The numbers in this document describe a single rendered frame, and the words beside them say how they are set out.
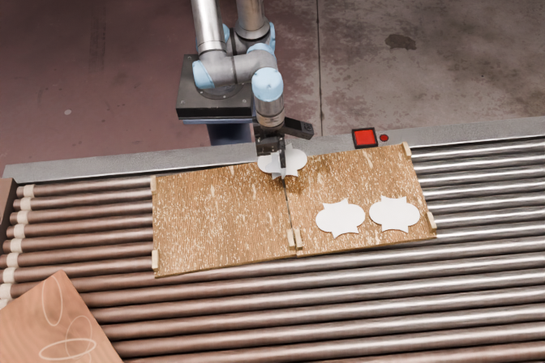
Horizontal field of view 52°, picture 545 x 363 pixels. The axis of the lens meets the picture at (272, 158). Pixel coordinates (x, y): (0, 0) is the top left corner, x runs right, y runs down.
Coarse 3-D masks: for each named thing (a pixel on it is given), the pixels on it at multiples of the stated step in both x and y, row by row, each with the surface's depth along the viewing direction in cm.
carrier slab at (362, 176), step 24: (312, 168) 178; (336, 168) 178; (360, 168) 177; (384, 168) 177; (408, 168) 176; (288, 192) 173; (312, 192) 173; (336, 192) 172; (360, 192) 172; (384, 192) 171; (408, 192) 171; (312, 216) 167; (312, 240) 162; (336, 240) 162; (360, 240) 162; (384, 240) 161; (408, 240) 161
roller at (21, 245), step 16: (544, 192) 170; (432, 208) 169; (448, 208) 169; (464, 208) 169; (480, 208) 169; (496, 208) 170; (16, 240) 170; (32, 240) 170; (48, 240) 169; (64, 240) 169; (80, 240) 169; (96, 240) 169; (112, 240) 169; (128, 240) 169; (144, 240) 170
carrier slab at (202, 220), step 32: (160, 192) 176; (192, 192) 175; (224, 192) 174; (256, 192) 174; (160, 224) 168; (192, 224) 168; (224, 224) 167; (256, 224) 167; (288, 224) 166; (160, 256) 162; (192, 256) 161; (224, 256) 161; (256, 256) 160; (288, 256) 161
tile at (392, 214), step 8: (384, 200) 168; (392, 200) 168; (400, 200) 168; (376, 208) 167; (384, 208) 166; (392, 208) 166; (400, 208) 166; (408, 208) 166; (416, 208) 166; (376, 216) 165; (384, 216) 165; (392, 216) 165; (400, 216) 164; (408, 216) 164; (416, 216) 164; (384, 224) 163; (392, 224) 163; (400, 224) 163; (408, 224) 163
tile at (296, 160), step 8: (288, 144) 169; (272, 152) 167; (288, 152) 167; (296, 152) 167; (264, 160) 166; (288, 160) 165; (296, 160) 165; (304, 160) 165; (264, 168) 164; (288, 168) 164; (296, 168) 164; (272, 176) 162; (280, 176) 162; (288, 176) 163; (296, 176) 162
